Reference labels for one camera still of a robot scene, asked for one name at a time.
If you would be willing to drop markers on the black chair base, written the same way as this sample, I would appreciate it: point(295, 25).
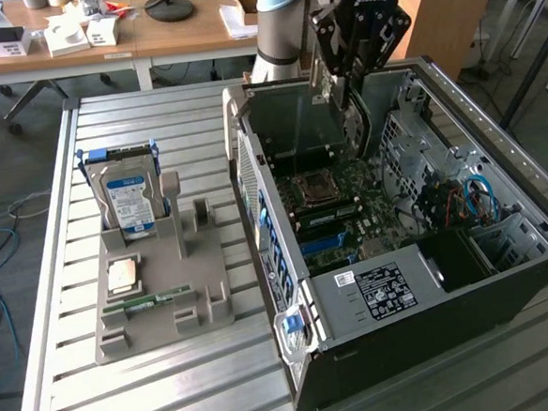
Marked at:
point(36, 97)

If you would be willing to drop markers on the green motherboard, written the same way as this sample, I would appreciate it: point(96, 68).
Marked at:
point(383, 221)

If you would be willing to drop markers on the grey plastic parts rack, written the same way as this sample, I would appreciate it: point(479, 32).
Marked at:
point(165, 269)

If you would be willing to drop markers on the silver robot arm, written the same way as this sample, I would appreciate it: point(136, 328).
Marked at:
point(276, 31)

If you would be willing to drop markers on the green RAM stick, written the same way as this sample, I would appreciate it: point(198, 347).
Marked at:
point(326, 217)
point(149, 300)

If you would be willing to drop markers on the blue plastic case latch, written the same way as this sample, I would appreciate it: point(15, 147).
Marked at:
point(293, 325)

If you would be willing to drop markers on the hard disk in blue caddy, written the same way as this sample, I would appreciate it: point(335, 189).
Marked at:
point(125, 202)

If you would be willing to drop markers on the white box with black lid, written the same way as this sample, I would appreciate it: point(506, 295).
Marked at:
point(9, 45)

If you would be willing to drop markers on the wooden desk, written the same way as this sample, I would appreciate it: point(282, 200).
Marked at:
point(173, 38)

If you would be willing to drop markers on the grey power supply unit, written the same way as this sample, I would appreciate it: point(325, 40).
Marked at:
point(346, 294)

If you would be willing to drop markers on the black round lamp base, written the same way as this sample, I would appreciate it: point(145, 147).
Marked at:
point(168, 8)

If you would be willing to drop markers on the white paper stack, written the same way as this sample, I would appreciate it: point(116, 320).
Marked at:
point(237, 22)

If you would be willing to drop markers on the silver CPU chip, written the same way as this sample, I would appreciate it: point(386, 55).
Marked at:
point(121, 275)

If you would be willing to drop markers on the green graphics card black cooler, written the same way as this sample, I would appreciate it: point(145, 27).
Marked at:
point(321, 80)

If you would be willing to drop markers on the small white carton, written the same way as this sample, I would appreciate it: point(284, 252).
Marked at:
point(102, 33)

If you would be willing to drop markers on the silver chipset heatsink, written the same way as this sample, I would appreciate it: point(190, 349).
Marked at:
point(373, 249)

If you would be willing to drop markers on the metal CPU socket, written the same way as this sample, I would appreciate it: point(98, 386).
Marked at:
point(314, 188)

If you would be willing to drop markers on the white box with tape roll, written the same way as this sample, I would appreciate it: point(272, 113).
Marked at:
point(67, 39)

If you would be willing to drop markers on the blue expansion slot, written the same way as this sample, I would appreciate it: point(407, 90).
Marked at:
point(324, 244)

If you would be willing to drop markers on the wooden cabinet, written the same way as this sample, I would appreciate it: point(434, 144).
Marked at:
point(449, 19)

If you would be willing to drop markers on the open black PC case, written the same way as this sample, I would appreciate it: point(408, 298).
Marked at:
point(406, 347)

